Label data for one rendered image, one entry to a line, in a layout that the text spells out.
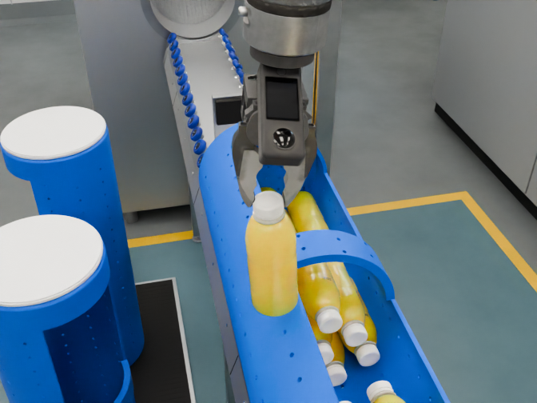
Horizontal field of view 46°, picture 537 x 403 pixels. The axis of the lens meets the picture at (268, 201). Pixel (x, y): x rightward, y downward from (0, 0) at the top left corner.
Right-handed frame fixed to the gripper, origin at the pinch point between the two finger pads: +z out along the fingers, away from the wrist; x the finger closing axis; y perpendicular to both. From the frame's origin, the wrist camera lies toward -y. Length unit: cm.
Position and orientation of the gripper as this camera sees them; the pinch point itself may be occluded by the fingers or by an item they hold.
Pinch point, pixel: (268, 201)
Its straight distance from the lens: 78.4
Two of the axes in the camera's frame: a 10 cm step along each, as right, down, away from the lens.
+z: -0.9, 7.9, 6.0
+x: -9.9, 0.0, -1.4
